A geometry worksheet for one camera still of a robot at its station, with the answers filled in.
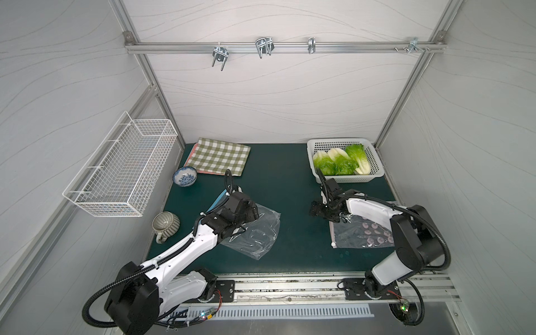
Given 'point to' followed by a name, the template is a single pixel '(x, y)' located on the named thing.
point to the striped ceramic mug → (165, 224)
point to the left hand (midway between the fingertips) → (252, 210)
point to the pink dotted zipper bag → (361, 232)
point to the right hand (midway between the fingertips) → (316, 213)
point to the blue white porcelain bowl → (185, 176)
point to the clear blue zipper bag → (255, 237)
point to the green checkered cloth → (216, 157)
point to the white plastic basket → (376, 165)
